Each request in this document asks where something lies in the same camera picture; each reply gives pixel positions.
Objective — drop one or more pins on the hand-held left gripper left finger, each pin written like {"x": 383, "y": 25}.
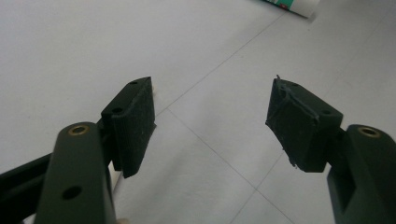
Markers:
{"x": 130, "y": 124}

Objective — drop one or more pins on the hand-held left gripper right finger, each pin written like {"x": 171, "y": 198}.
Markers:
{"x": 302, "y": 130}

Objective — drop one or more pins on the white table mat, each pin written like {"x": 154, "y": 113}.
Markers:
{"x": 202, "y": 56}

